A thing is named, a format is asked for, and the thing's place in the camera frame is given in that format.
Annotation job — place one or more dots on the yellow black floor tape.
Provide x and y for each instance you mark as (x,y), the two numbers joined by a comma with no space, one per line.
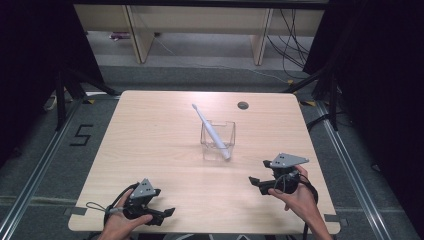
(308,103)

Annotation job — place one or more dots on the person's right hand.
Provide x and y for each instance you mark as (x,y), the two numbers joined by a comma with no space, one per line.
(300,200)

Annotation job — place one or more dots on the clear glass cup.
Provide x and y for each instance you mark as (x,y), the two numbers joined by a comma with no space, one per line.
(218,141)

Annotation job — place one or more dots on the small pink item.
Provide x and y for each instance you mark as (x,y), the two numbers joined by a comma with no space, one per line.
(119,36)

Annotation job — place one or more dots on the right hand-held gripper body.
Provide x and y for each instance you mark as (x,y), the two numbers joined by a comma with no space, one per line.
(283,166)

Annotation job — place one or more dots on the white electric toothbrush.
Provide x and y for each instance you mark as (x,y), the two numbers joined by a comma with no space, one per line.
(214,133)

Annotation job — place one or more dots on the person's left hand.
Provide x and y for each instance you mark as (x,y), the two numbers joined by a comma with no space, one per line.
(121,223)

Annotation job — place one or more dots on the black metal stand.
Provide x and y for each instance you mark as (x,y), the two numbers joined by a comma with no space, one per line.
(332,100)
(60,100)

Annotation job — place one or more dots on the aluminium floor rail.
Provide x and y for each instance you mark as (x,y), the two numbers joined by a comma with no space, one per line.
(353,173)
(40,166)

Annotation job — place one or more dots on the light wooden desk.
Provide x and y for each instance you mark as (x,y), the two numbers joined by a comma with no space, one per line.
(200,18)

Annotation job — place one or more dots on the grey round table grommet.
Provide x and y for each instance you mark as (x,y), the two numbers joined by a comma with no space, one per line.
(243,105)

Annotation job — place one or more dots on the black curtain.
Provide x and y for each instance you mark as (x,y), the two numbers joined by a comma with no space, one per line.
(30,66)
(380,83)

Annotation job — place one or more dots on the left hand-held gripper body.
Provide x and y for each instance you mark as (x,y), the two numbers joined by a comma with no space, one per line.
(141,200)

